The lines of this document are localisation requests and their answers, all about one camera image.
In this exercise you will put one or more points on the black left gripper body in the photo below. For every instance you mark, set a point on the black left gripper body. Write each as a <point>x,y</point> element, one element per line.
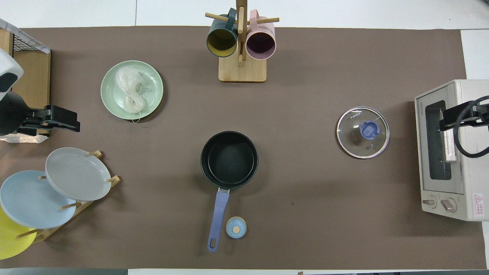
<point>15,114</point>

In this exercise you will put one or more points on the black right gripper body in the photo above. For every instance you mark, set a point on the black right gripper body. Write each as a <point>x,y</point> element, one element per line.
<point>468,114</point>

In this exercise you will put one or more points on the white vermicelli bundle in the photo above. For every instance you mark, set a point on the white vermicelli bundle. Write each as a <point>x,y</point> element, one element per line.
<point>131,88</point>

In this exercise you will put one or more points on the glass lid blue knob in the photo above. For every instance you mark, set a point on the glass lid blue knob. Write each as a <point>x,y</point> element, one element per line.
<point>353,141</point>

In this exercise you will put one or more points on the grey plate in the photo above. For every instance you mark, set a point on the grey plate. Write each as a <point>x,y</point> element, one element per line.
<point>76,173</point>

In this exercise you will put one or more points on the light blue plate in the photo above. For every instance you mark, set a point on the light blue plate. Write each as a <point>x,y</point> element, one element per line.
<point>30,198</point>

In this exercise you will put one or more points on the wooden plate rack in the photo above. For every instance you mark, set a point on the wooden plate rack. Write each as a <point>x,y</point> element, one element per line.
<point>86,206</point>

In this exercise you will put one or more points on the green plate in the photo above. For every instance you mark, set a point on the green plate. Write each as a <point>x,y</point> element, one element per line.
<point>153,89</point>

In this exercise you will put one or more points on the yellow plate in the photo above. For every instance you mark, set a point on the yellow plate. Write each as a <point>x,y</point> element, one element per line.
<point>11,240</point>

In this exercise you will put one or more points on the white crumpled bag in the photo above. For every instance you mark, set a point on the white crumpled bag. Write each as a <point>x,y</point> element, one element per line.
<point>23,139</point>

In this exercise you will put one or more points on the beige toaster oven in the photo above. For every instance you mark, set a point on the beige toaster oven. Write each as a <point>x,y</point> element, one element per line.
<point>470,183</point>

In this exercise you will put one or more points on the brown table mat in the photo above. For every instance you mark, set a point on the brown table mat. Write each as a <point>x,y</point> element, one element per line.
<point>305,76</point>

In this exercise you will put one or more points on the teal mug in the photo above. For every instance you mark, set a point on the teal mug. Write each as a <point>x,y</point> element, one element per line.
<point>221,40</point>

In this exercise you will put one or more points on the wooden mug tree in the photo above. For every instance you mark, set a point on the wooden mug tree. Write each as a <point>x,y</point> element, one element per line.
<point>242,70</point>

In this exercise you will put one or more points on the pink mug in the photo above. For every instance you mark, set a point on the pink mug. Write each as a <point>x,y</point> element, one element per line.
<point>261,44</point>

